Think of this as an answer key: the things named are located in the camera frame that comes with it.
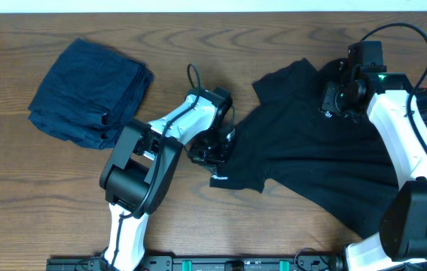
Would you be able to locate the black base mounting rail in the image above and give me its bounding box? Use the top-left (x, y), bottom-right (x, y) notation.
top-left (45, 251), bottom-right (347, 271)

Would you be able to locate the folded navy blue garment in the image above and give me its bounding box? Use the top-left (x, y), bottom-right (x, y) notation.
top-left (28, 38), bottom-right (154, 150)

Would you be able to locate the black polo shirt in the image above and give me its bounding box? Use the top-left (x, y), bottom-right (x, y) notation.
top-left (210, 59), bottom-right (398, 239)

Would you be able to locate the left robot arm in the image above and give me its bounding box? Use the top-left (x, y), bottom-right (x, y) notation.
top-left (99, 87), bottom-right (235, 270)

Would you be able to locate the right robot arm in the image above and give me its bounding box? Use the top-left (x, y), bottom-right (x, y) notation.
top-left (321, 41), bottom-right (427, 270)

